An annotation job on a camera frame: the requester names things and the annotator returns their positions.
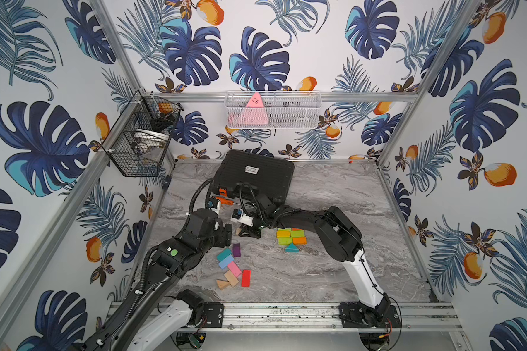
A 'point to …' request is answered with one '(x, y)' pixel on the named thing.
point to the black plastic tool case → (245, 172)
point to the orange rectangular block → (299, 240)
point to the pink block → (235, 268)
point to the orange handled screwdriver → (224, 201)
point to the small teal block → (292, 248)
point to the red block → (246, 278)
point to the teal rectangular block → (223, 254)
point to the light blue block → (226, 262)
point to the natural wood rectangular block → (238, 231)
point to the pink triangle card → (255, 112)
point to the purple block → (236, 250)
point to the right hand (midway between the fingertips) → (241, 228)
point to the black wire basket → (140, 138)
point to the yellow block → (283, 234)
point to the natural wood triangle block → (222, 284)
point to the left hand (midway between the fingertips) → (221, 223)
